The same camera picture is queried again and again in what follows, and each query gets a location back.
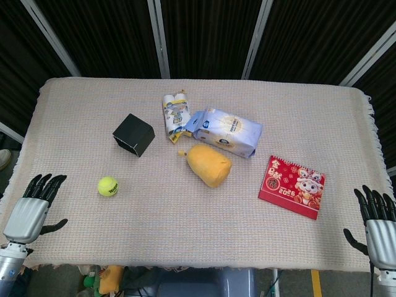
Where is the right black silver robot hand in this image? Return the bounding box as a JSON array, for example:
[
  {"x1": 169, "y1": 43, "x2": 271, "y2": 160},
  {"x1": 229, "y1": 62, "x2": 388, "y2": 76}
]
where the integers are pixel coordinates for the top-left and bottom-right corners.
[{"x1": 343, "y1": 184, "x2": 396, "y2": 273}]

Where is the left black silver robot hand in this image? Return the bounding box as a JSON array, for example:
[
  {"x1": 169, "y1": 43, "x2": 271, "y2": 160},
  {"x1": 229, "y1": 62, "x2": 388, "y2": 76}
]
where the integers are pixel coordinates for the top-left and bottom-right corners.
[{"x1": 2, "y1": 173, "x2": 69, "y2": 245}]

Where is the yellow tennis ball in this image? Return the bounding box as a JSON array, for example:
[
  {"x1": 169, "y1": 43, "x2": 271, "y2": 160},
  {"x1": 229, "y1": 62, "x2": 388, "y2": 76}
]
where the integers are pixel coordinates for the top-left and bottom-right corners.
[{"x1": 98, "y1": 176, "x2": 119, "y2": 197}]

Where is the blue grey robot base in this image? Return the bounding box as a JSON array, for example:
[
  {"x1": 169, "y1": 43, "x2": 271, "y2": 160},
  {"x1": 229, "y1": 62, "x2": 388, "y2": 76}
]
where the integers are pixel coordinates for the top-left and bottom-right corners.
[{"x1": 157, "y1": 267, "x2": 258, "y2": 297}]

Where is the small black cardboard box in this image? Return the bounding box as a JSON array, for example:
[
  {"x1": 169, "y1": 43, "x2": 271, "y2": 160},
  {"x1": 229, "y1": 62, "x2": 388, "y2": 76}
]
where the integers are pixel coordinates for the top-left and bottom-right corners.
[{"x1": 112, "y1": 113, "x2": 155, "y2": 158}]

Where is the white shoe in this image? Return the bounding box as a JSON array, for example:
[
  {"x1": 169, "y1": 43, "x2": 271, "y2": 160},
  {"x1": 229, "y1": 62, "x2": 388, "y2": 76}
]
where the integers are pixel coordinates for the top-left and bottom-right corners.
[{"x1": 0, "y1": 148, "x2": 13, "y2": 171}]

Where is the yellow floor tape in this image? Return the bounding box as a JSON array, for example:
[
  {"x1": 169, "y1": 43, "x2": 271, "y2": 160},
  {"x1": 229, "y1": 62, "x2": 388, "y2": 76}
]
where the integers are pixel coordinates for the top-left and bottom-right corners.
[{"x1": 311, "y1": 269, "x2": 323, "y2": 297}]

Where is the green plush toy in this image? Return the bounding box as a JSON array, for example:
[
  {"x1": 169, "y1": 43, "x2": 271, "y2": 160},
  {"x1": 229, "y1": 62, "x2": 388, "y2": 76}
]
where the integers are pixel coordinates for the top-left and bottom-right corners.
[{"x1": 82, "y1": 273, "x2": 101, "y2": 292}]

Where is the red 2026 desk calendar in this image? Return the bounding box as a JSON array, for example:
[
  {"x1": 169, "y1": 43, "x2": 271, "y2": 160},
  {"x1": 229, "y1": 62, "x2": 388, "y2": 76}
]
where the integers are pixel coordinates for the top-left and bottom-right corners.
[{"x1": 258, "y1": 155, "x2": 327, "y2": 221}]

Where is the orange plush toy under table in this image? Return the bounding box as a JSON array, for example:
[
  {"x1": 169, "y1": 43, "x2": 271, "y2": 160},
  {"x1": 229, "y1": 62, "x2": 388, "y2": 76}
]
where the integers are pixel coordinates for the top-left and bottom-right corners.
[{"x1": 98, "y1": 265, "x2": 125, "y2": 295}]

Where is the white table leg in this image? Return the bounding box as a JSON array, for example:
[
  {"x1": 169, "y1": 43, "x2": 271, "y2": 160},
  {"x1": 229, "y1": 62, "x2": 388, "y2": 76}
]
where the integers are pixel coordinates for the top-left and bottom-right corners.
[{"x1": 271, "y1": 269, "x2": 281, "y2": 297}]

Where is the beige woven tablecloth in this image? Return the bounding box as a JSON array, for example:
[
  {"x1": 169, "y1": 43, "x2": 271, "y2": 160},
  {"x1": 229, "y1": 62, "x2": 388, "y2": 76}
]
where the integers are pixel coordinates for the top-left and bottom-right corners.
[{"x1": 0, "y1": 77, "x2": 388, "y2": 273}]

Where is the white snack packet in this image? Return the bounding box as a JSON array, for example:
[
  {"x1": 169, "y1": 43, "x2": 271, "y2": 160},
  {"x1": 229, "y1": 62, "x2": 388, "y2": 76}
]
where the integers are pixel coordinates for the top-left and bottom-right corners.
[{"x1": 161, "y1": 90, "x2": 194, "y2": 144}]

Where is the yellow plush toy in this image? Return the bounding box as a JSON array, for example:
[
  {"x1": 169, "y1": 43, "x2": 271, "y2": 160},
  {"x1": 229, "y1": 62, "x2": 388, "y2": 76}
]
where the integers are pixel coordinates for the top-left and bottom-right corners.
[{"x1": 177, "y1": 144, "x2": 233, "y2": 189}]

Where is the pale blue tissue pack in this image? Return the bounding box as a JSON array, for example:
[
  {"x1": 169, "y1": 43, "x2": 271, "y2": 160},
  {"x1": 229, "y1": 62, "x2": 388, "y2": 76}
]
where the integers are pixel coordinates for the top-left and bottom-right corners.
[{"x1": 184, "y1": 107, "x2": 264, "y2": 160}]

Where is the white partition frame post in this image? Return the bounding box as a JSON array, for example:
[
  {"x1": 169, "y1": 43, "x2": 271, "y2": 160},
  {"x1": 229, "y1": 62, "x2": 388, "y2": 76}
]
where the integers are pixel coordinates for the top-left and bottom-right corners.
[
  {"x1": 146, "y1": 0, "x2": 171, "y2": 79},
  {"x1": 0, "y1": 121, "x2": 26, "y2": 144},
  {"x1": 20, "y1": 0, "x2": 82, "y2": 77},
  {"x1": 338, "y1": 24, "x2": 396, "y2": 87},
  {"x1": 241, "y1": 0, "x2": 274, "y2": 80}
]

